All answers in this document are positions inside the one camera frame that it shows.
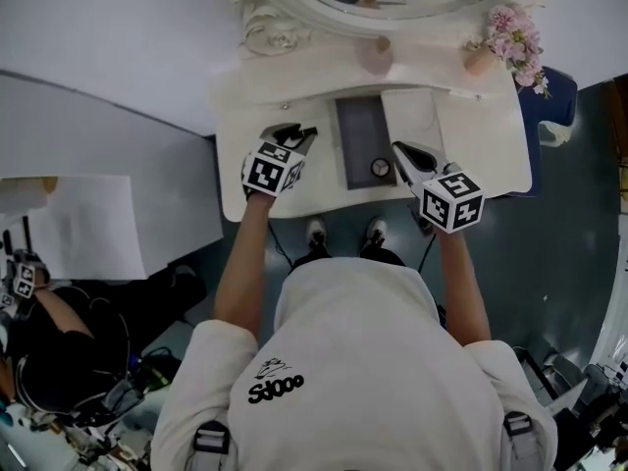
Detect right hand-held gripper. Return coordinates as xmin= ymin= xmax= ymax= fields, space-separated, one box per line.
xmin=391 ymin=140 xmax=487 ymax=236

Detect person's right white shoe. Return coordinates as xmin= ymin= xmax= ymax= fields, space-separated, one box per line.
xmin=365 ymin=216 xmax=390 ymax=250

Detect person's left white shoe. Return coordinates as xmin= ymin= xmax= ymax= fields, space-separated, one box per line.
xmin=305 ymin=216 xmax=330 ymax=250

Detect pink perfume bottle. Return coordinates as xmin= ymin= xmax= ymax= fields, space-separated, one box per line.
xmin=354 ymin=35 xmax=394 ymax=76

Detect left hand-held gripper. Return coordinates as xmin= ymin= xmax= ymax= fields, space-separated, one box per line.
xmin=240 ymin=123 xmax=320 ymax=198

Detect pink vase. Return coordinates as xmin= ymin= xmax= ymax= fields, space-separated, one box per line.
xmin=462 ymin=41 xmax=499 ymax=79

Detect person's right forearm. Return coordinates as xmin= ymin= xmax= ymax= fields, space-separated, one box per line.
xmin=431 ymin=229 xmax=493 ymax=348

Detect white ornate oval mirror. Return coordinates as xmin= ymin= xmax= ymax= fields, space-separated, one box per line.
xmin=215 ymin=0 xmax=558 ymax=58

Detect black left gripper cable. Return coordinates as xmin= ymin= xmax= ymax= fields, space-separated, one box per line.
xmin=266 ymin=220 xmax=295 ymax=270

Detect blue chair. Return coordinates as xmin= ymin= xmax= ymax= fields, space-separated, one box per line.
xmin=517 ymin=65 xmax=579 ymax=198

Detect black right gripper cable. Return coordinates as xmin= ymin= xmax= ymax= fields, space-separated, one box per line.
xmin=416 ymin=232 xmax=439 ymax=275

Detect white dressing table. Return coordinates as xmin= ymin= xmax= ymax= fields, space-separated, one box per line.
xmin=209 ymin=41 xmax=534 ymax=224

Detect person's left forearm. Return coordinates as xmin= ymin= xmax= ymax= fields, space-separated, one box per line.
xmin=213 ymin=192 xmax=276 ymax=348

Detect large white paper sheet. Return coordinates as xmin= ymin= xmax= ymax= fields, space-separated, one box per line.
xmin=0 ymin=174 xmax=149 ymax=282

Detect person's black trousers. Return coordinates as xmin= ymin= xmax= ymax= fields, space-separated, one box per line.
xmin=290 ymin=243 xmax=408 ymax=270

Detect person's white shoe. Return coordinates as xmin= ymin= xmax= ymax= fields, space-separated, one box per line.
xmin=305 ymin=216 xmax=330 ymax=250
xmin=365 ymin=216 xmax=390 ymax=250

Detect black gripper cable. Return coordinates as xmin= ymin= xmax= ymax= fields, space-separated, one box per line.
xmin=266 ymin=220 xmax=295 ymax=270
xmin=416 ymin=232 xmax=439 ymax=275

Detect grey makeup box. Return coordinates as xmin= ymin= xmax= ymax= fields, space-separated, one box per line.
xmin=334 ymin=94 xmax=398 ymax=191

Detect white flat lid panel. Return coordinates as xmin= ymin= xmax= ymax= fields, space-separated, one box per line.
xmin=381 ymin=87 xmax=445 ymax=157

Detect person's white t-shirt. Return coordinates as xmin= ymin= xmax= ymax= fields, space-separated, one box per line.
xmin=149 ymin=256 xmax=559 ymax=471

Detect pink flower bouquet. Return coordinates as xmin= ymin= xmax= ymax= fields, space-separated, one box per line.
xmin=483 ymin=3 xmax=552 ymax=99

